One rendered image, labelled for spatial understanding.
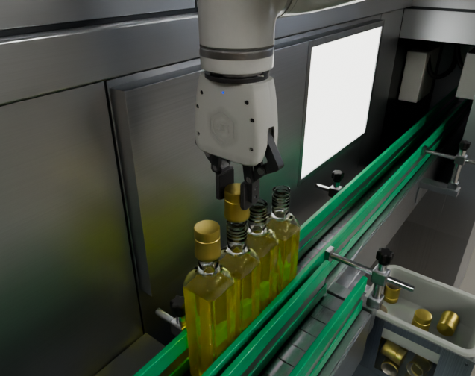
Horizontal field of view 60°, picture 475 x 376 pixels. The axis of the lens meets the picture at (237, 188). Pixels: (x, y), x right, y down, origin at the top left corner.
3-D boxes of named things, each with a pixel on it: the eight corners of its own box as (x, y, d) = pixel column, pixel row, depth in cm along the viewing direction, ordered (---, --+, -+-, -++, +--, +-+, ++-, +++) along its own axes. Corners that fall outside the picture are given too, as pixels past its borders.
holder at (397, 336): (356, 304, 108) (365, 257, 100) (471, 358, 93) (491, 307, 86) (326, 346, 96) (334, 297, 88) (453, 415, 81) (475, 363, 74)
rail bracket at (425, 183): (413, 195, 136) (428, 130, 125) (468, 211, 127) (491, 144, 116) (409, 201, 132) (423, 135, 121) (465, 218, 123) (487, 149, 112)
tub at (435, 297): (382, 289, 101) (388, 260, 97) (482, 332, 89) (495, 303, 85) (353, 333, 89) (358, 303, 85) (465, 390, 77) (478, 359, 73)
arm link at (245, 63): (180, 45, 46) (182, 71, 47) (244, 54, 41) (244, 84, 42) (228, 35, 52) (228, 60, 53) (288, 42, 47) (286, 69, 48)
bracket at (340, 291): (331, 304, 88) (335, 280, 85) (373, 325, 83) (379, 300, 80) (323, 315, 86) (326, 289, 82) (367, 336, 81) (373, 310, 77)
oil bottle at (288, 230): (270, 294, 82) (274, 202, 71) (294, 306, 79) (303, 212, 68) (253, 311, 78) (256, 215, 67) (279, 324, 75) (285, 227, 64)
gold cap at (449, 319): (457, 327, 89) (451, 339, 86) (440, 318, 90) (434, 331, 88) (461, 315, 87) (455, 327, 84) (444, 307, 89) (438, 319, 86)
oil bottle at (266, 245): (250, 310, 78) (253, 215, 68) (276, 324, 75) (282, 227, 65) (232, 328, 74) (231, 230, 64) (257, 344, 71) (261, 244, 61)
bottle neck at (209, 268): (207, 258, 58) (206, 230, 56) (224, 266, 56) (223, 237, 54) (193, 268, 56) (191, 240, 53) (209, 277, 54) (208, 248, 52)
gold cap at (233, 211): (235, 206, 59) (234, 179, 57) (254, 214, 57) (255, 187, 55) (218, 217, 57) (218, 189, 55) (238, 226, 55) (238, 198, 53)
